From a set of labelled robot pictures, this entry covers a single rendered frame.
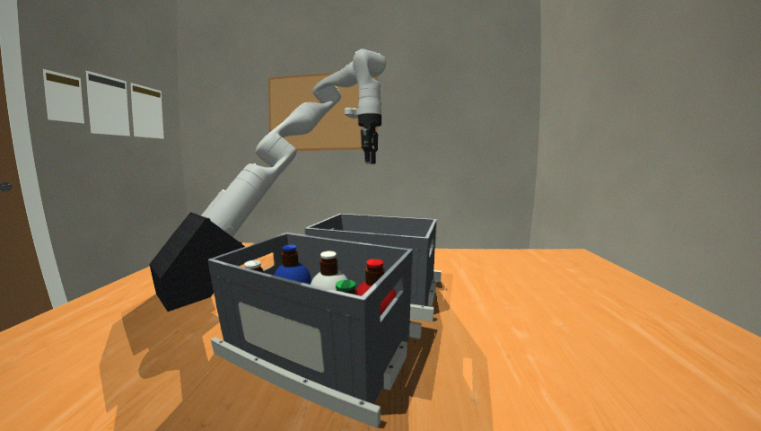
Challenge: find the red bottle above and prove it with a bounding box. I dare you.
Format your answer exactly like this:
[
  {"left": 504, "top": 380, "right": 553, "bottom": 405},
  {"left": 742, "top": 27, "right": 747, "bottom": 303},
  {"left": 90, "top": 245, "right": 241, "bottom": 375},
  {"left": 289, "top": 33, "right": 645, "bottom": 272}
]
[{"left": 356, "top": 259, "right": 397, "bottom": 315}]

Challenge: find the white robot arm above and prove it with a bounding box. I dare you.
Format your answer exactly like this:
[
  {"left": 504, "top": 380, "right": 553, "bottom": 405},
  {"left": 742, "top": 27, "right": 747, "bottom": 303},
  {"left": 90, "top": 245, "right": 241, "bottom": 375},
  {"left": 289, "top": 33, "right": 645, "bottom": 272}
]
[{"left": 202, "top": 49, "right": 386, "bottom": 237}]

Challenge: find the dark grey plastic crate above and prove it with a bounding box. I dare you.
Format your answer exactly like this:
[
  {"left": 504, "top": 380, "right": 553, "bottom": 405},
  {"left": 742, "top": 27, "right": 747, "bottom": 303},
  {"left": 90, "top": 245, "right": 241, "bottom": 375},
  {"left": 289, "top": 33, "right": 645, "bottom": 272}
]
[
  {"left": 215, "top": 233, "right": 413, "bottom": 404},
  {"left": 317, "top": 214, "right": 437, "bottom": 306}
]

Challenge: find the white bottle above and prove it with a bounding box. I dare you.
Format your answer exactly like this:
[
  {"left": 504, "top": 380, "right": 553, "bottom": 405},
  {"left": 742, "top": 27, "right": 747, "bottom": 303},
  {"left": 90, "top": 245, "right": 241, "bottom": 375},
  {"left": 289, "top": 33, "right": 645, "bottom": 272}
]
[
  {"left": 311, "top": 251, "right": 348, "bottom": 290},
  {"left": 244, "top": 260, "right": 264, "bottom": 273}
]

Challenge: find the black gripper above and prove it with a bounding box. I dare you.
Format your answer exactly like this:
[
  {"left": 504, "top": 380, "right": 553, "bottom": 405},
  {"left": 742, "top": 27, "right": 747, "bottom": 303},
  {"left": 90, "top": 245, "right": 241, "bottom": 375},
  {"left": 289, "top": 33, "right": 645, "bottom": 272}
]
[{"left": 358, "top": 113, "right": 381, "bottom": 164}]

